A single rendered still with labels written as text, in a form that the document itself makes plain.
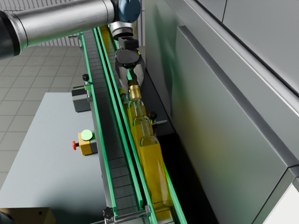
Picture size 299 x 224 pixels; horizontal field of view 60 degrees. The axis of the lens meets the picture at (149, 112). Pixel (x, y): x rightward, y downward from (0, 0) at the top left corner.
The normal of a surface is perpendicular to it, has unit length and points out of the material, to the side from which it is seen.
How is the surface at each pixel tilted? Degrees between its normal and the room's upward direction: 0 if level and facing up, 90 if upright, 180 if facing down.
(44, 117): 0
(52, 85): 0
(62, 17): 61
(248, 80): 90
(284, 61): 90
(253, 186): 90
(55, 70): 0
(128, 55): 42
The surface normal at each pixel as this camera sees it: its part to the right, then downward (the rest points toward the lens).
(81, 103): 0.26, 0.66
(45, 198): 0.00, -0.73
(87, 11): 0.65, 0.04
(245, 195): -0.96, 0.18
